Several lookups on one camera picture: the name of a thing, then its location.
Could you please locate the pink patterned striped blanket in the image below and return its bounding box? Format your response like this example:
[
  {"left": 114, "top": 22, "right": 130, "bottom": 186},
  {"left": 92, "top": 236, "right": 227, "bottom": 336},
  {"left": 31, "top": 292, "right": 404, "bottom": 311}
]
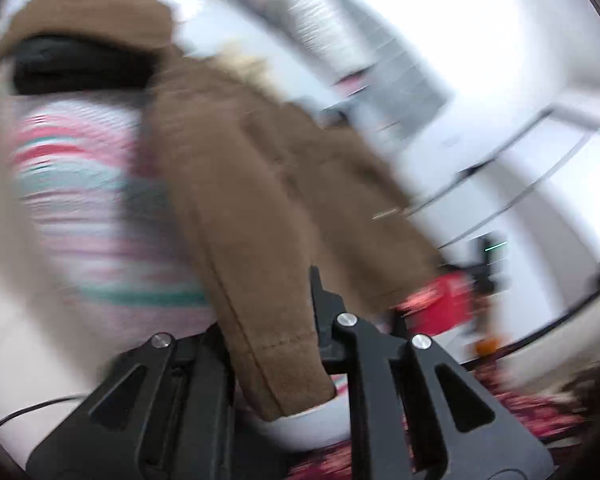
[{"left": 5, "top": 91, "right": 215, "bottom": 347}]

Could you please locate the red object on floor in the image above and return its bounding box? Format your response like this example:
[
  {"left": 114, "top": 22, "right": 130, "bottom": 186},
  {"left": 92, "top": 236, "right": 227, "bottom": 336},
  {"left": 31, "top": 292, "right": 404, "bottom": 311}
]
[{"left": 396, "top": 271, "right": 471, "bottom": 336}]

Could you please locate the white wardrobe with grey frame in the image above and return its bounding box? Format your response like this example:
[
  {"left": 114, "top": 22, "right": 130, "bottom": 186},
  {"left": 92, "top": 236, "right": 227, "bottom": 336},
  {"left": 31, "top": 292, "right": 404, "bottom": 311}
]
[{"left": 410, "top": 90, "right": 600, "bottom": 342}]

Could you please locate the black garment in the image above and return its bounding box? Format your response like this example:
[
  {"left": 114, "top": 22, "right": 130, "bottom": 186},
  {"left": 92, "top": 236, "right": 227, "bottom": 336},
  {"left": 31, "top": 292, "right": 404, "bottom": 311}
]
[{"left": 12, "top": 36, "right": 157, "bottom": 96}]

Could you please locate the brown coat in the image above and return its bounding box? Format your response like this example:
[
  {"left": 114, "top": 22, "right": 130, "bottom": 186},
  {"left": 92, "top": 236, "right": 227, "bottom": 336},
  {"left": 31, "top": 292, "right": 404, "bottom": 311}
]
[{"left": 0, "top": 0, "right": 439, "bottom": 422}]

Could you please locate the black cable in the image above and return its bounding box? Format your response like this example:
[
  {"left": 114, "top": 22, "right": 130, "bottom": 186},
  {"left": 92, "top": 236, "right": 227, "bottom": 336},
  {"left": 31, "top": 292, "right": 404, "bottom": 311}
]
[{"left": 0, "top": 394, "right": 89, "bottom": 432}]

